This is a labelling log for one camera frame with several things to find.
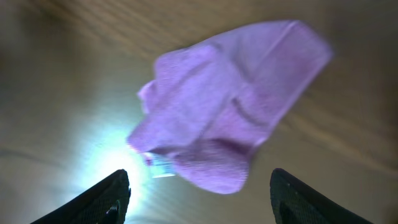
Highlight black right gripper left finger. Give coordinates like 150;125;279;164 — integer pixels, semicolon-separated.
32;169;131;224

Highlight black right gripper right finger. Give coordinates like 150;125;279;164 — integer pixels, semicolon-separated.
270;168;371;224

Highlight purple cloth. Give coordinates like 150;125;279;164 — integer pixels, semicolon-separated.
127;21;332;194

